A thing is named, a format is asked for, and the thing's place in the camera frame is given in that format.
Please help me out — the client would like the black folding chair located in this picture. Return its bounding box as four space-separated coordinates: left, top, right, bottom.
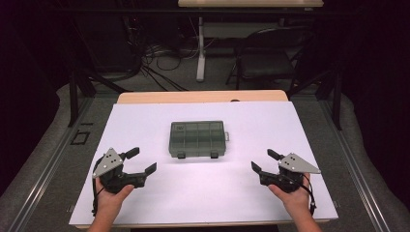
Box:
224 26 316 92

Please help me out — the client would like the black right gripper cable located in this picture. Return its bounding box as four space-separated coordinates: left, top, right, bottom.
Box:
301 173 318 217

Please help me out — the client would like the black metal frame stand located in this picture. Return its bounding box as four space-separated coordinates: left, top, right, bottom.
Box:
285 62 344 131
67 66 131 129

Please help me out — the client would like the bundle of floor cables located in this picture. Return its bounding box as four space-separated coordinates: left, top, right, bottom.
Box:
127 18 217 93

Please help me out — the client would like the person's right hand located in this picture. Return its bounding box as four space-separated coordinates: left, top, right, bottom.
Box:
267 172 312 220

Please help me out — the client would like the white table mat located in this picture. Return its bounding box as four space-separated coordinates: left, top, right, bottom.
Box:
68 101 339 227

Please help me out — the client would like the dark computer cabinet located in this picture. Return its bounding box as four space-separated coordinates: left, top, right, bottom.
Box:
72 13 143 74

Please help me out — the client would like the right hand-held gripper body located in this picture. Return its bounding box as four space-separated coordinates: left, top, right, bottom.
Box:
257 152 322 194

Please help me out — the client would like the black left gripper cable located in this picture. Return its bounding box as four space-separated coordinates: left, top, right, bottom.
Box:
91 157 106 218

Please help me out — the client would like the black floor socket frame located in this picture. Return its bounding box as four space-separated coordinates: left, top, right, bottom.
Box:
70 129 92 146

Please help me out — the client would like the white-legged background desk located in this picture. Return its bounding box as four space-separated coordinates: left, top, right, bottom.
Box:
177 0 325 83

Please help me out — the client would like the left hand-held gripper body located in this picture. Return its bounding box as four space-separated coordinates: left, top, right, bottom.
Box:
92 147 148 194

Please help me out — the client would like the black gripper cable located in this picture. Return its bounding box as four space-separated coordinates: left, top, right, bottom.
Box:
91 157 106 218
301 173 318 217

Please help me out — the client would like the grey transparent compartment box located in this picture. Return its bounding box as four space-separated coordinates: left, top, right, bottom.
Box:
167 120 231 160

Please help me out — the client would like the person's left hand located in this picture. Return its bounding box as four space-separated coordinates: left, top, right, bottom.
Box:
94 177 135 220

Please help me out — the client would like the aluminium floor rail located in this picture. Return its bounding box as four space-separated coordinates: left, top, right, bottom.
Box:
6 96 95 232
318 98 393 232

